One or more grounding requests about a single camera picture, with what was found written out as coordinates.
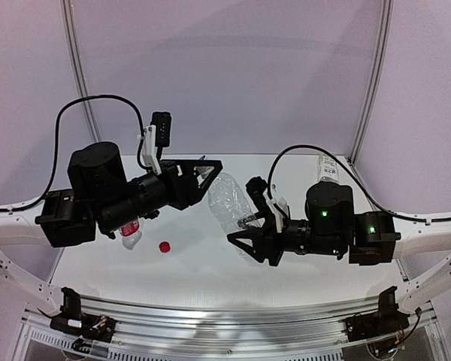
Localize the red label plastic bottle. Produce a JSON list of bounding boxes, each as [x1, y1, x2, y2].
[[120, 220, 143, 250]]

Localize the white label bottle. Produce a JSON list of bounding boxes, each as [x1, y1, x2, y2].
[[317, 153, 339, 184]]

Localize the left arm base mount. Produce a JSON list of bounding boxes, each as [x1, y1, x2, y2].
[[50, 287, 117, 353]]

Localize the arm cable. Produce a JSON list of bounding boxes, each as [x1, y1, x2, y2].
[[266, 145, 451, 223], [0, 94, 145, 215]]

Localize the front aluminium rail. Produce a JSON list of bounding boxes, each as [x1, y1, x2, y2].
[[18, 293, 440, 361]]

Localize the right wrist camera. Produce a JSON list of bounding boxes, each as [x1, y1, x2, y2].
[[246, 177, 290, 233]]

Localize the red bottle cap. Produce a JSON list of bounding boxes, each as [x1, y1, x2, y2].
[[159, 241, 171, 253]]

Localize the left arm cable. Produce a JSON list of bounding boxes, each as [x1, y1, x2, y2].
[[0, 94, 145, 215]]

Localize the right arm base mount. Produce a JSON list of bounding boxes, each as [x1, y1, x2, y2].
[[344, 286, 422, 345]]

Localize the left aluminium frame post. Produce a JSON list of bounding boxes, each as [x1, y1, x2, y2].
[[59, 0, 102, 142]]

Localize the aluminium frame post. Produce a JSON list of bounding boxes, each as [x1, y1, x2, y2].
[[59, 0, 102, 142], [348, 0, 394, 167]]

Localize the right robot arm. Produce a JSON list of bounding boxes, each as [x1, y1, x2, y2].
[[227, 178, 451, 314]]

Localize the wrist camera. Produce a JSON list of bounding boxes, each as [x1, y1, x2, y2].
[[138, 111, 172, 175], [246, 177, 290, 233]]

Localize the clear crushed plastic bottle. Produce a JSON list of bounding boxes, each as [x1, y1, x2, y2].
[[207, 172, 264, 264]]

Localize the right aluminium frame post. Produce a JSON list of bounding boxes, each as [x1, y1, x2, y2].
[[348, 0, 394, 167]]

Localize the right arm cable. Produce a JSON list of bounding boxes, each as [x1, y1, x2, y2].
[[266, 145, 451, 223]]

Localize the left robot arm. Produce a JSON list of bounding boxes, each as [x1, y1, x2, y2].
[[0, 141, 222, 321]]

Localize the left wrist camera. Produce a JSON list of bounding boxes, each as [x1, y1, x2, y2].
[[138, 111, 172, 175]]

